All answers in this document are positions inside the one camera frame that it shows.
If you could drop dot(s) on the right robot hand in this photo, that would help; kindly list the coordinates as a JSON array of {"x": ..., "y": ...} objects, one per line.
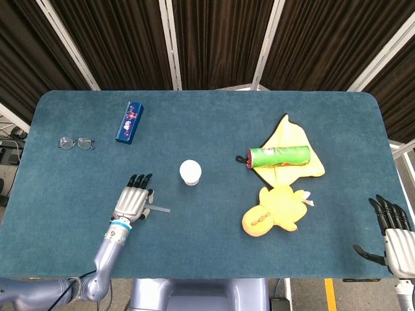
[{"x": 400, "y": 249}]

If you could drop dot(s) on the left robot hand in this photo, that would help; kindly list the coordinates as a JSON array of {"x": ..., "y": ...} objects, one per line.
[{"x": 131, "y": 202}]

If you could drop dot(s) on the clear plastic tube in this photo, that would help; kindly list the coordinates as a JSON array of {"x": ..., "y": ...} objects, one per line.
[{"x": 160, "y": 209}]

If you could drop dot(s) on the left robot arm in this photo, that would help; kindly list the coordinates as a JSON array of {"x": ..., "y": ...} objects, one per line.
[{"x": 108, "y": 256}]

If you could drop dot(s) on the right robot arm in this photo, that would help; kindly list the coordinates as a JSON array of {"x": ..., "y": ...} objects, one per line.
[{"x": 407, "y": 294}]

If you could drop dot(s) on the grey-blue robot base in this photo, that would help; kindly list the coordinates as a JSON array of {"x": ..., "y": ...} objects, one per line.
[{"x": 194, "y": 294}]

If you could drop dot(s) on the white paper cup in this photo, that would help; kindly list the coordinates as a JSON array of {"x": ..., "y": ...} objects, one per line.
[{"x": 190, "y": 170}]

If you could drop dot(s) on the blue rectangular box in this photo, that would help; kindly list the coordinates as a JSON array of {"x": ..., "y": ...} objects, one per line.
[{"x": 129, "y": 123}]

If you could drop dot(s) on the black-framed eyeglasses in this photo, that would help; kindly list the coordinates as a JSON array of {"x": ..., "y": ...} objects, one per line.
[{"x": 66, "y": 142}]

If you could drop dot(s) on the blue felt table cover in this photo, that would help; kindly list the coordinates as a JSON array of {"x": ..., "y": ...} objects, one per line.
[{"x": 207, "y": 123}]

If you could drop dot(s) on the yellow plush toy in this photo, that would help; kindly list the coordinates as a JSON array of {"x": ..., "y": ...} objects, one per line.
[{"x": 279, "y": 204}]

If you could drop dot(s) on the black equipment box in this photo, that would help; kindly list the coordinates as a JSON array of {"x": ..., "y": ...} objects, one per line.
[{"x": 8, "y": 152}]

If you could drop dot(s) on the small black floor box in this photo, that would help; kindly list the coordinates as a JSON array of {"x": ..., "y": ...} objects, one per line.
[{"x": 278, "y": 305}]

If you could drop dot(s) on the dark brown pleated curtain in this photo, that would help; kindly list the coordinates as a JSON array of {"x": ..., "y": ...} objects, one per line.
[
  {"x": 220, "y": 39},
  {"x": 324, "y": 39},
  {"x": 398, "y": 97},
  {"x": 113, "y": 39},
  {"x": 26, "y": 48}
]

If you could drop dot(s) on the green chips can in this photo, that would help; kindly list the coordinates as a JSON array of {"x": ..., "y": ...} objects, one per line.
[{"x": 279, "y": 156}]

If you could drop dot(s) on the yellow cloth with black trim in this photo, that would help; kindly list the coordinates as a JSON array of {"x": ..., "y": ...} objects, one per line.
[{"x": 288, "y": 136}]

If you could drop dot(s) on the white partition frame post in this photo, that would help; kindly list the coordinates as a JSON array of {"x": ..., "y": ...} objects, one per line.
[
  {"x": 405, "y": 152},
  {"x": 66, "y": 42},
  {"x": 267, "y": 42},
  {"x": 170, "y": 42},
  {"x": 382, "y": 55},
  {"x": 13, "y": 118}
]

